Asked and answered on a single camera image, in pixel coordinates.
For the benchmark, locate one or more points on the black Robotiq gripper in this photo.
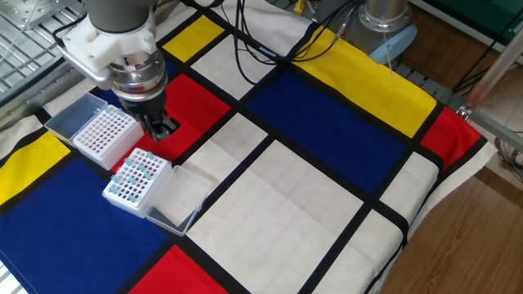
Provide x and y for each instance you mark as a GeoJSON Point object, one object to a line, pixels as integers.
{"type": "Point", "coordinates": [145, 108]}

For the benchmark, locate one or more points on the blue pipette tip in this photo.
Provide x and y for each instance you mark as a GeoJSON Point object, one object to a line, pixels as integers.
{"type": "Point", "coordinates": [131, 198]}
{"type": "Point", "coordinates": [150, 155]}
{"type": "Point", "coordinates": [121, 112]}
{"type": "Point", "coordinates": [106, 108]}
{"type": "Point", "coordinates": [147, 175]}
{"type": "Point", "coordinates": [141, 167]}
{"type": "Point", "coordinates": [128, 162]}
{"type": "Point", "coordinates": [131, 180]}
{"type": "Point", "coordinates": [113, 189]}
{"type": "Point", "coordinates": [115, 179]}

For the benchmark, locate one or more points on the white pipette tip box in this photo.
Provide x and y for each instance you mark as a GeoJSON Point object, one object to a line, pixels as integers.
{"type": "Point", "coordinates": [180, 200]}
{"type": "Point", "coordinates": [118, 155]}

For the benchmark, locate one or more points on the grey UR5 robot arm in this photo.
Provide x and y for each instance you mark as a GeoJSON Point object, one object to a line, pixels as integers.
{"type": "Point", "coordinates": [118, 14]}

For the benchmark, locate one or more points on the silver wrist coupling flange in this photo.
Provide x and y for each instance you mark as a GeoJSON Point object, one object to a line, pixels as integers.
{"type": "Point", "coordinates": [139, 81]}

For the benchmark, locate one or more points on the Mondrian pattern colour-block tablecloth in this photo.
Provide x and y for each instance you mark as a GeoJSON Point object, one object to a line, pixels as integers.
{"type": "Point", "coordinates": [318, 122]}

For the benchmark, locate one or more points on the perforated metal plate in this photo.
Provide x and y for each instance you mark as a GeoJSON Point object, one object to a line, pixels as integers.
{"type": "Point", "coordinates": [24, 12]}

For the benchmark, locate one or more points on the yellow plastic clip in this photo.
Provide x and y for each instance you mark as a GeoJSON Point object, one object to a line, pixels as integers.
{"type": "Point", "coordinates": [299, 5]}

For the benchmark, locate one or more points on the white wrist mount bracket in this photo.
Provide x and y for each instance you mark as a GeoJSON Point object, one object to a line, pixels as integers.
{"type": "Point", "coordinates": [94, 45]}

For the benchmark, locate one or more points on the aluminium frame beam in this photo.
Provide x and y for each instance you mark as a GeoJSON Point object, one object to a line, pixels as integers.
{"type": "Point", "coordinates": [498, 130]}

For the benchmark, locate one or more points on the aluminium frame post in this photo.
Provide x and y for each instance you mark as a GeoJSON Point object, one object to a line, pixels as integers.
{"type": "Point", "coordinates": [494, 69]}

